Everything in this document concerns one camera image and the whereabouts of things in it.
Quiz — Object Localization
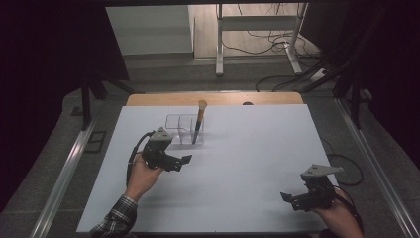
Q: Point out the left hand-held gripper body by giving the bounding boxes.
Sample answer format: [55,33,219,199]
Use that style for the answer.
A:
[141,126,183,173]

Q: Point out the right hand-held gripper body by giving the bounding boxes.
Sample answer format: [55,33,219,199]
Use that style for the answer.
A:
[293,164,345,212]

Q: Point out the clear plastic compartment organizer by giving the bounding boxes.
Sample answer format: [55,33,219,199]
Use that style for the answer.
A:
[164,113,205,147]

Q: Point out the black handled makeup brush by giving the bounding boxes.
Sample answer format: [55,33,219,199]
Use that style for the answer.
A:
[191,99,209,146]

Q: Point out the person's left hand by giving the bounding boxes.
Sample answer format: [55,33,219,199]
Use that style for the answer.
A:
[124,152,165,203]

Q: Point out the white table cover sheet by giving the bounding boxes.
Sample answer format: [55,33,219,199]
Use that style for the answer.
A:
[76,104,339,234]

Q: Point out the black metal stand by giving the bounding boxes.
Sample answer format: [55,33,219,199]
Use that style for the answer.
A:
[78,70,145,131]
[298,3,392,130]

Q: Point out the white power strip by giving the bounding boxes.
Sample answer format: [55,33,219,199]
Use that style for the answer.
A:
[309,67,329,83]

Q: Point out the white cabinet panel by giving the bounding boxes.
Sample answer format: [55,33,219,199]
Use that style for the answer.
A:
[105,4,196,57]

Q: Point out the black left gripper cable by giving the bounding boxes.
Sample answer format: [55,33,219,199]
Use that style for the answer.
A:
[125,130,157,188]

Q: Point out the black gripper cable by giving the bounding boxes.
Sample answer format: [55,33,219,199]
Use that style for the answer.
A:
[125,130,157,188]
[333,185,366,236]

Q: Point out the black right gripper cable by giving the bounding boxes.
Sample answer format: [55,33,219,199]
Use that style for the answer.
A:
[333,185,366,236]

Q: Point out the black floor cable loop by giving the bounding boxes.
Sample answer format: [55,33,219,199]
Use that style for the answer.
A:
[319,136,365,187]

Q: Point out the aluminium floor rail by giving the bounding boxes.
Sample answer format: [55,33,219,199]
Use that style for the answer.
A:
[334,98,420,238]
[29,119,97,238]

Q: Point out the black rectangular floor frame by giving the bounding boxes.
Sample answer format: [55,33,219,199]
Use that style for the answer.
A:
[83,130,108,154]

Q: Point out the tangled black floor cables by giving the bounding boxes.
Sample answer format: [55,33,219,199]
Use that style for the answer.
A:
[220,3,328,93]

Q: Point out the white metal desk frame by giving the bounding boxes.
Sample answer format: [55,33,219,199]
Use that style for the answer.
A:
[215,3,309,77]

